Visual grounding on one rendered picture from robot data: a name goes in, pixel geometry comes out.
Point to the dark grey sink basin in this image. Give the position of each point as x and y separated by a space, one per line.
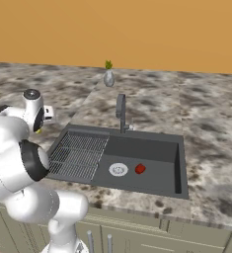
153 154

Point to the red bell pepper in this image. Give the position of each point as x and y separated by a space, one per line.
140 169

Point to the grey vase with green plant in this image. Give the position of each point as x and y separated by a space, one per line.
109 79

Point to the olive cupboard door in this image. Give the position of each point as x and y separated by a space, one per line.
94 235
134 238
199 242

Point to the round silver sink drain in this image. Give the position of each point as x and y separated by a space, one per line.
118 169

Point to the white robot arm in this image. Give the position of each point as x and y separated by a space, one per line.
12 171

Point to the small yellow rounded thing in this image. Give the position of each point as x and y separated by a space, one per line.
38 131

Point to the dark grey tap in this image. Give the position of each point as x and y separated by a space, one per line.
121 108

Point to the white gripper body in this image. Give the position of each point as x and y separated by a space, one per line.
49 119

